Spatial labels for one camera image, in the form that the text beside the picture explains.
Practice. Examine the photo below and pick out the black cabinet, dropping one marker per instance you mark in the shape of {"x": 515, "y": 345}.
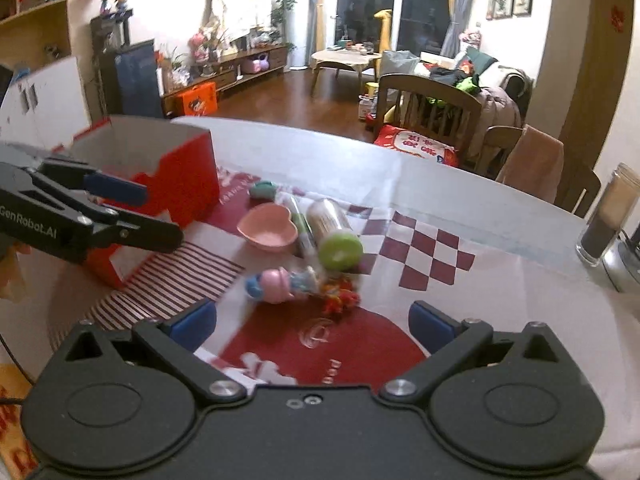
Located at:
{"x": 140, "y": 80}

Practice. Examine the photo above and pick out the pink flower bouquet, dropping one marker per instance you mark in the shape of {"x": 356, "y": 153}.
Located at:
{"x": 198, "y": 47}

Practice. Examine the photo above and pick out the wooden bookshelf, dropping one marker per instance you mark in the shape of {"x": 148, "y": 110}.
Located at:
{"x": 63, "y": 25}

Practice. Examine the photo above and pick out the tall glass jar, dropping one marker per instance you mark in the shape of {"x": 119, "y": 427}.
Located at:
{"x": 607, "y": 210}

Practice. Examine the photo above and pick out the wooden slatted chair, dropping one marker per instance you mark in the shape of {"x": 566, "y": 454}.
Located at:
{"x": 425, "y": 85}

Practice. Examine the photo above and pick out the wooden tv cabinet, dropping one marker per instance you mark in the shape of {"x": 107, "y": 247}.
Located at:
{"x": 225, "y": 77}

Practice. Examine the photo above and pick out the clear toothpick container green lid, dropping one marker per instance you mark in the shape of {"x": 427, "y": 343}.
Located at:
{"x": 335, "y": 240}

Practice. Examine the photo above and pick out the red cardboard box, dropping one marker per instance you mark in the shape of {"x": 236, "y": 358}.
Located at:
{"x": 190, "y": 180}

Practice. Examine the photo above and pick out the blue and yellow curtain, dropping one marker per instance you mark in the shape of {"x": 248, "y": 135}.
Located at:
{"x": 462, "y": 0}
{"x": 315, "y": 0}

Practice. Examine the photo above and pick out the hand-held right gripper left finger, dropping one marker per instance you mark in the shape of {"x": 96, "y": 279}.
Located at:
{"x": 192, "y": 325}

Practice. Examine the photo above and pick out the orange gift box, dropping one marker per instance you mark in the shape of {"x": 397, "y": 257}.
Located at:
{"x": 200, "y": 101}

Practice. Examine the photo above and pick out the red and yellow charm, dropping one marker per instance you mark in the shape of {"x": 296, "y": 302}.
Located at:
{"x": 340, "y": 300}

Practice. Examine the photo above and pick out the teal pencil sharpener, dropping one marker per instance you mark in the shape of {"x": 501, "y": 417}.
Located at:
{"x": 262, "y": 191}

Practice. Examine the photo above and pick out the pink and blue toy figure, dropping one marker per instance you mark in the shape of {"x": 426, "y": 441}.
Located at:
{"x": 277, "y": 285}

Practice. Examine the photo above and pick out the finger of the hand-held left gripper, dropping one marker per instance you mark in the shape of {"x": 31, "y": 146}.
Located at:
{"x": 145, "y": 235}
{"x": 117, "y": 187}

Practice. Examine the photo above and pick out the person's left hand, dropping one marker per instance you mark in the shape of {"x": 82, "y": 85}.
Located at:
{"x": 12, "y": 280}

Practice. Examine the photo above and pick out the orange patterned cloth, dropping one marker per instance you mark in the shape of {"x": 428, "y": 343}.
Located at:
{"x": 12, "y": 425}

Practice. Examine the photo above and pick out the pink heart-shaped dish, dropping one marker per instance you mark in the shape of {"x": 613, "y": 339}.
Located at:
{"x": 265, "y": 232}

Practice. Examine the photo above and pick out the red door sticker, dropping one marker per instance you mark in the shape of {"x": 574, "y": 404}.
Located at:
{"x": 616, "y": 19}

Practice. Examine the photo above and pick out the dark green cushion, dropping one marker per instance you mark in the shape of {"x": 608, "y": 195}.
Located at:
{"x": 482, "y": 62}

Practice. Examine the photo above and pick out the wooden door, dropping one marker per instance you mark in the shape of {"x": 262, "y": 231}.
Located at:
{"x": 595, "y": 85}

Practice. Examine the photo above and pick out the white tower air conditioner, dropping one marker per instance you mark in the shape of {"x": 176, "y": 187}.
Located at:
{"x": 301, "y": 20}

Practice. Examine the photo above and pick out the round coffee table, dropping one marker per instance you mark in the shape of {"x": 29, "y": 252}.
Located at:
{"x": 345, "y": 56}

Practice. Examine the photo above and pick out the plastic bottle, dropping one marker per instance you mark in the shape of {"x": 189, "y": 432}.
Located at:
{"x": 366, "y": 108}

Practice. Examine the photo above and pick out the pink toy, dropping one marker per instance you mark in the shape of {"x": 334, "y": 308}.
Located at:
{"x": 257, "y": 64}

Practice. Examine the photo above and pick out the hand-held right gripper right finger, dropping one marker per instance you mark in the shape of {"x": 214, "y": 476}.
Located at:
{"x": 430, "y": 325}

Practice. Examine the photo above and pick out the glass sliding door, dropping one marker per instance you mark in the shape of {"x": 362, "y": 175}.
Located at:
{"x": 420, "y": 5}

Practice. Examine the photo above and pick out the yellow giraffe toy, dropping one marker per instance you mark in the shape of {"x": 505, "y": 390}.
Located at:
{"x": 385, "y": 25}

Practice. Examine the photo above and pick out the white cabinet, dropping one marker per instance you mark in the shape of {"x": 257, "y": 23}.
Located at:
{"x": 50, "y": 95}

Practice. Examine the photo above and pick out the red and white table mat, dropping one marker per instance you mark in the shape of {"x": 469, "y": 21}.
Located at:
{"x": 400, "y": 260}

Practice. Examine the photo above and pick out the hanging coats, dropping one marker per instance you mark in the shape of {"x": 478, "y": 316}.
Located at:
{"x": 215, "y": 10}

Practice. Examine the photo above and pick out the sofa piled with clothes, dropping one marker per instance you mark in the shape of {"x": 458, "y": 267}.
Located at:
{"x": 500, "y": 105}

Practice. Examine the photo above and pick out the pale plastic bag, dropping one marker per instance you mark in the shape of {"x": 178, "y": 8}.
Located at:
{"x": 397, "y": 65}

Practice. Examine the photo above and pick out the pink cloth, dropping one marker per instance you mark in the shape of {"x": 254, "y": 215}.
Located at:
{"x": 532, "y": 165}

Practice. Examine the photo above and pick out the white pen with green label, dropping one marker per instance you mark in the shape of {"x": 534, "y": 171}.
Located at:
{"x": 302, "y": 230}

